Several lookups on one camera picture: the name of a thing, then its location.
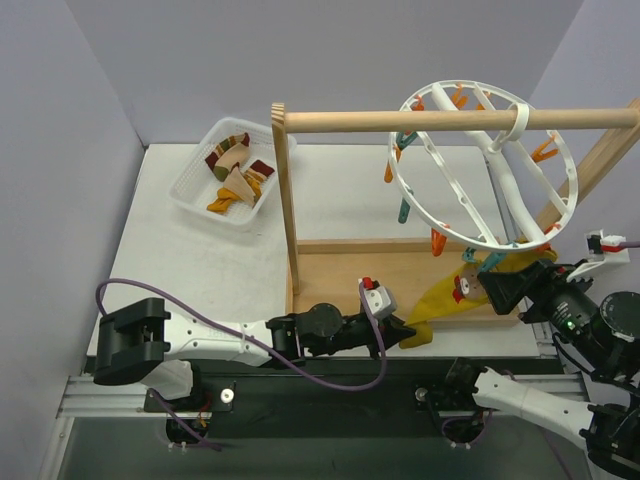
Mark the white plastic mesh basket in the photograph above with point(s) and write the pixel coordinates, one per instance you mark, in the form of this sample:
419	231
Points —
196	187

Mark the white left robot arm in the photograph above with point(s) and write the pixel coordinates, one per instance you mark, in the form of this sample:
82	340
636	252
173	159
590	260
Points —
144	338

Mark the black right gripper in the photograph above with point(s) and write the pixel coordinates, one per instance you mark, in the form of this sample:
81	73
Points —
528	286

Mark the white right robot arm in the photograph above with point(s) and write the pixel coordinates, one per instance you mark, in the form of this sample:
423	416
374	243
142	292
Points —
605	335

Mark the wooden hanger rack stand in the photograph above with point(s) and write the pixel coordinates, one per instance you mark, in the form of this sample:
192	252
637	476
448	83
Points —
394	289

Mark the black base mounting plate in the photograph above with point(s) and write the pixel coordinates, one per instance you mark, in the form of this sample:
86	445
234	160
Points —
240	402

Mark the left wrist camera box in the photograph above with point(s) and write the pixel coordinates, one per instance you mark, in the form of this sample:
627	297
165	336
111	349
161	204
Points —
376	300

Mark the striped cream maroon sock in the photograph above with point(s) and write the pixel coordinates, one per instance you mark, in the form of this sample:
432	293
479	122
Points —
257	172

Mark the white round sock hanger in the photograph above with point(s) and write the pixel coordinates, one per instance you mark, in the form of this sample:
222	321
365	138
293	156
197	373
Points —
484	188

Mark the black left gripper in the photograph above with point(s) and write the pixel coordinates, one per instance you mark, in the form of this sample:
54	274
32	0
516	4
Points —
382	335

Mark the mustard yellow sock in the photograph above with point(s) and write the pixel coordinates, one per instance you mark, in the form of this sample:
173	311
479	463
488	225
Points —
460	292
245	192

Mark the small orange sock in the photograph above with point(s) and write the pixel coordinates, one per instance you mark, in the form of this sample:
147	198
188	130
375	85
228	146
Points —
222	204

